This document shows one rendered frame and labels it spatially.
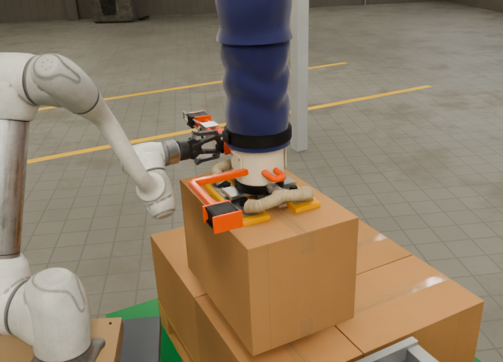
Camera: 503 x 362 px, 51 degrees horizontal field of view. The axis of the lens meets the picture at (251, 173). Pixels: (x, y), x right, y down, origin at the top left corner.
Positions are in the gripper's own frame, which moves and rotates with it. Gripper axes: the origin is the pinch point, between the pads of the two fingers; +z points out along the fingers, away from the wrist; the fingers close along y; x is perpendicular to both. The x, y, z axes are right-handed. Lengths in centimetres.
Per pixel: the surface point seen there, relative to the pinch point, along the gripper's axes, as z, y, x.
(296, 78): 170, 45, -242
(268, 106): -0.8, -22.9, 36.2
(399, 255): 74, 63, 18
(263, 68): -2, -35, 36
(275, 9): 2, -52, 37
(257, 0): -4, -55, 37
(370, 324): 33, 63, 50
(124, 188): 2, 117, -241
